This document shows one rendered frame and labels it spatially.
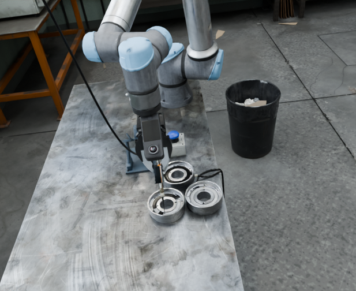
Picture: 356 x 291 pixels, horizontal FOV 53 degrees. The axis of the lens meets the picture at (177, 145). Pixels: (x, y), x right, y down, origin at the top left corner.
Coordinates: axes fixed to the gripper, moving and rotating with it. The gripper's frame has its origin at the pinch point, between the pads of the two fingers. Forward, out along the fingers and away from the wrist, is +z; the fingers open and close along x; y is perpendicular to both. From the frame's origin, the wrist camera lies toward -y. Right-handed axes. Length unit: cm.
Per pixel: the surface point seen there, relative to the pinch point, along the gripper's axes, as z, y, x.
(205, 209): 9.8, -7.4, -11.3
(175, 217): 10.6, -8.1, -2.9
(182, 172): 10.9, 9.5, -6.2
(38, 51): 33, 186, 91
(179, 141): 8.7, 22.7, -6.4
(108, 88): 13, 76, 24
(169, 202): 11.9, -1.5, -1.4
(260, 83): 53, 131, -62
